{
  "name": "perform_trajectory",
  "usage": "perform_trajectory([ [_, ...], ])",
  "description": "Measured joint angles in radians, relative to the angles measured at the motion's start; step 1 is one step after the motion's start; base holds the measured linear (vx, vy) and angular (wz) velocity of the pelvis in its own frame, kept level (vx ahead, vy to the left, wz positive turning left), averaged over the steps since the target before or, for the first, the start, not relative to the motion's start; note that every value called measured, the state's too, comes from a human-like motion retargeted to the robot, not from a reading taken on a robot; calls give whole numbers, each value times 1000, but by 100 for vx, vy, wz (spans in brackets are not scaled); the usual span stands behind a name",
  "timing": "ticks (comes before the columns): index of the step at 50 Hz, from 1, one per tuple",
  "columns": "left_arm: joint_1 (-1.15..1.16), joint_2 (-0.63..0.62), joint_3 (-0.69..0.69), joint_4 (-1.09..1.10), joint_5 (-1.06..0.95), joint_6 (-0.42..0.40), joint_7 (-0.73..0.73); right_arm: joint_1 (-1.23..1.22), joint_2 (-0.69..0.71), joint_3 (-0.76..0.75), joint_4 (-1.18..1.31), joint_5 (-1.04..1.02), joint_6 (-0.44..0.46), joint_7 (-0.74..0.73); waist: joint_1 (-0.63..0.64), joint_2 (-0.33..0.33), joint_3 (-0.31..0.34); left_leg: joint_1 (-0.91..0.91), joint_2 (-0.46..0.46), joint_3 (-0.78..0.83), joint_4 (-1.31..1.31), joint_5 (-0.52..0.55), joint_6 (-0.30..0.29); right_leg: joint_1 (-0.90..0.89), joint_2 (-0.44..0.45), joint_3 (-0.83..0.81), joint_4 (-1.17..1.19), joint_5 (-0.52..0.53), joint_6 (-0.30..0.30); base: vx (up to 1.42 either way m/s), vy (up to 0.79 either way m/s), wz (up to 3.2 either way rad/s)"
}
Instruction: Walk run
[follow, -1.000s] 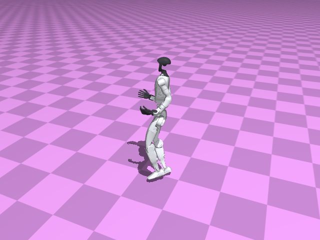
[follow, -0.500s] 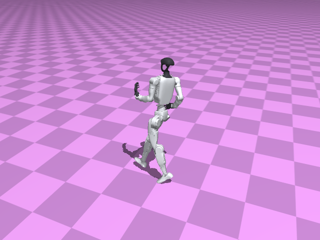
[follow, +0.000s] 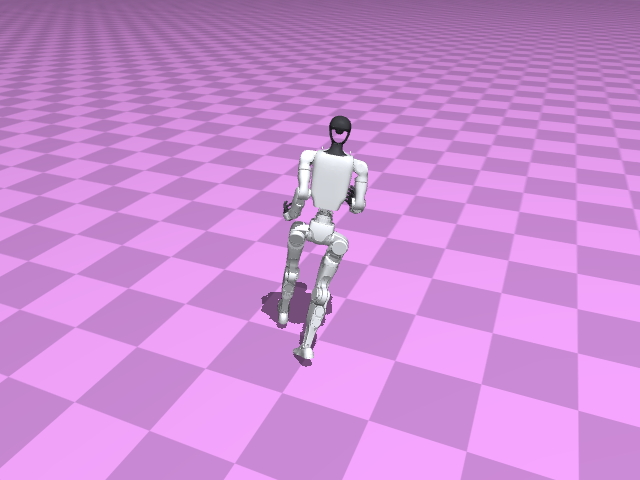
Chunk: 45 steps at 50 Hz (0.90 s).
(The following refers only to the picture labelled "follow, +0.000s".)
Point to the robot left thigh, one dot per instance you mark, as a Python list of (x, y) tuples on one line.
[(297, 237)]

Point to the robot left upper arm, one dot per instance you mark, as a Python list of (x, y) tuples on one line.
[(304, 173)]

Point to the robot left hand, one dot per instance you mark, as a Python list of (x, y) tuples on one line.
[(286, 207)]

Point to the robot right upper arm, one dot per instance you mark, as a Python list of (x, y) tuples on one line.
[(361, 169)]

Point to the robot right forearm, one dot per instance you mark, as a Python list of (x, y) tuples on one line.
[(357, 211)]

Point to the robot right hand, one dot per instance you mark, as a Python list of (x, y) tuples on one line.
[(351, 195)]

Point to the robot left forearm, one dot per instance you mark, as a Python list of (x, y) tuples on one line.
[(296, 207)]

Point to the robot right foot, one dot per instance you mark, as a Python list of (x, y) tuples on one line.
[(306, 353)]

